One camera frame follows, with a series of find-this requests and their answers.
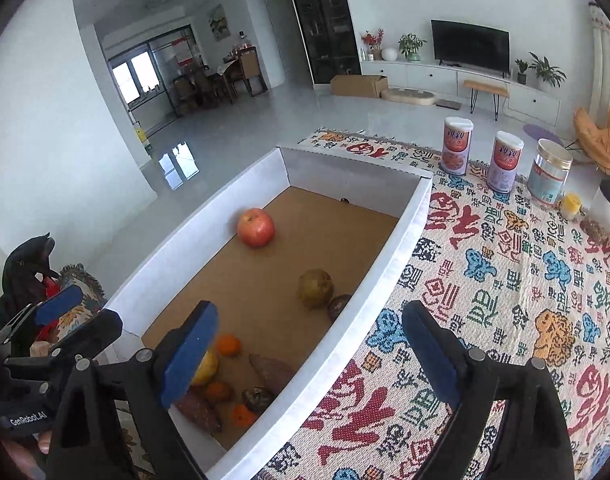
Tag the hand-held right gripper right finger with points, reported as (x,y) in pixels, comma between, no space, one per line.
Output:
(432,355)

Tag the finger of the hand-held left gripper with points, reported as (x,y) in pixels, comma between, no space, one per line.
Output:
(92,330)
(60,304)

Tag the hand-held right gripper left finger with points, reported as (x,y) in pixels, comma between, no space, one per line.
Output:
(190,355)

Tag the yellow pear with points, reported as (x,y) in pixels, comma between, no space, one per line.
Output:
(207,370)

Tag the small sweet potato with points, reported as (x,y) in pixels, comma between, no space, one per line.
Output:
(200,412)

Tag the white cardboard box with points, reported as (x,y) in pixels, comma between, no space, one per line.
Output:
(365,320)

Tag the large sweet potato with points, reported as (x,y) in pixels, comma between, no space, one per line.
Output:
(272,371)

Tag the brown pear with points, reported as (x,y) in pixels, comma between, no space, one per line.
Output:
(315,289)

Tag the red pomegranate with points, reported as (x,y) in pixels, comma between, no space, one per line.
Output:
(256,227)

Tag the person's left hand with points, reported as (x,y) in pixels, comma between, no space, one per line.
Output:
(45,442)

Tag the patterned fringed cloth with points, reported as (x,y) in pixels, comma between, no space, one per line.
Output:
(82,285)

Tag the dark cloth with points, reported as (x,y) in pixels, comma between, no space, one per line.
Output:
(25,270)

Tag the printed woven blanket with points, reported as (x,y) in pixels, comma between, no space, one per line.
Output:
(485,280)

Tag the small yellow bin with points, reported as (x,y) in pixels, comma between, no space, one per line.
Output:
(142,137)

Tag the small yellow jar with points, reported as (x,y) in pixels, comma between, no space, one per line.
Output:
(571,207)

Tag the pile of brown nuts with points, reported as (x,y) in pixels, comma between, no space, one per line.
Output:
(592,230)

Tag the white can red label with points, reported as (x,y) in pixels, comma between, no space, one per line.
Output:
(456,147)

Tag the clear jar blue label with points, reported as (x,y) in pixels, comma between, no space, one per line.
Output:
(549,172)

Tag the glass sliding door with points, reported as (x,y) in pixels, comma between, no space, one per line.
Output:
(135,72)

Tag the wooden dining chair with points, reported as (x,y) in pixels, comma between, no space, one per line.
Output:
(250,67)
(185,91)

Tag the purple floor mat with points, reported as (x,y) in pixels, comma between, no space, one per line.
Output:
(542,132)

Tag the grey floor mat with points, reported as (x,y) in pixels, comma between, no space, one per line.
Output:
(447,104)

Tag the beige cat scratcher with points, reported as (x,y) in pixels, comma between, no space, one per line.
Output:
(410,96)

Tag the orange lounge chair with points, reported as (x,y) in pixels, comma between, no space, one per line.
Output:
(600,140)

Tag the wooden stool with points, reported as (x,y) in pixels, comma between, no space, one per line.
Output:
(485,87)

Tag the white television console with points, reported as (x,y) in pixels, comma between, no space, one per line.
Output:
(425,77)

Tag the brown cardboard box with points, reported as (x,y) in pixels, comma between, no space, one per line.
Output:
(360,86)

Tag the wooden dining table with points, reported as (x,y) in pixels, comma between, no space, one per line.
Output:
(220,72)

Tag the small potted plant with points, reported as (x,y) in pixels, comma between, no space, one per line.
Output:
(521,71)

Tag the white round vase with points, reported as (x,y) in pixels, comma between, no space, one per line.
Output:
(389,54)

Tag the large potted plant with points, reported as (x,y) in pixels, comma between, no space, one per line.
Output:
(547,70)

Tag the potted plant pale pot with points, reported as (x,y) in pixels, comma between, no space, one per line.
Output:
(411,46)

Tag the television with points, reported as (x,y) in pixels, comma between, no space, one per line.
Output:
(470,45)

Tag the red flower bouquet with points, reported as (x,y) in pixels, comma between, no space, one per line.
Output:
(372,40)

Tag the standing air conditioner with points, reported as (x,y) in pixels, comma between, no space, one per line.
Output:
(607,60)

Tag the black display cabinet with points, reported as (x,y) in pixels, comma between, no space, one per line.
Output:
(325,20)

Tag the framed wall picture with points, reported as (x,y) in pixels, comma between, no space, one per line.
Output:
(218,22)

